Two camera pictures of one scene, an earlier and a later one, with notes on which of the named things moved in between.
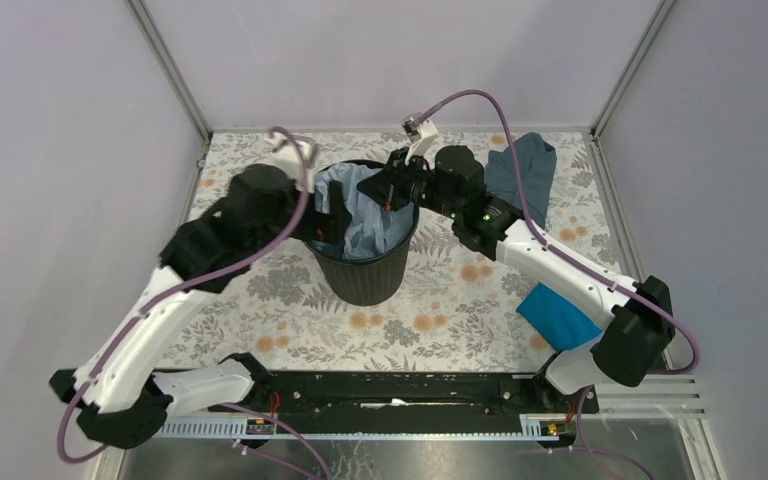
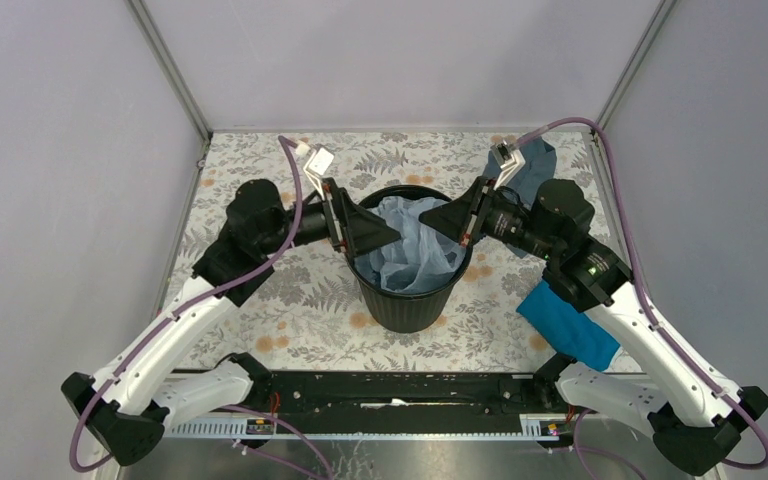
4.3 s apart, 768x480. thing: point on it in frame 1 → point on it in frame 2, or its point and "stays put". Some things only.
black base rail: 330,397 stays put
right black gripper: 386,187 → 464,218
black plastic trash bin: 369,281 → 409,312
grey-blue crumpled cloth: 538,163 stays put
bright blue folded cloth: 560,321 stays put
